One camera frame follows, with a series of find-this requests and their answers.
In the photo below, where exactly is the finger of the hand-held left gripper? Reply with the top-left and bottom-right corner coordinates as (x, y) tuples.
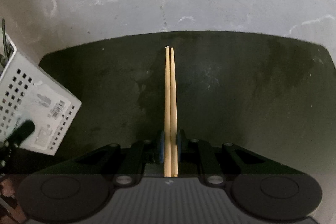
(4, 120), (36, 148)

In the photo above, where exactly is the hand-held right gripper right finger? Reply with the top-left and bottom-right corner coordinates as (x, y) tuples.
(177, 130), (302, 186)

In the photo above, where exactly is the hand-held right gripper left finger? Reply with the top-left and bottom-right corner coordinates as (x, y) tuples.
(39, 131), (165, 186)

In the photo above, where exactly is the white perforated utensil holder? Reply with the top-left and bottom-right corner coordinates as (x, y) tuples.
(0, 34), (82, 157)

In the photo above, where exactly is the plain wooden chopstick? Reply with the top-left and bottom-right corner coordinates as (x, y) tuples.
(169, 47), (178, 178)
(164, 46), (172, 178)

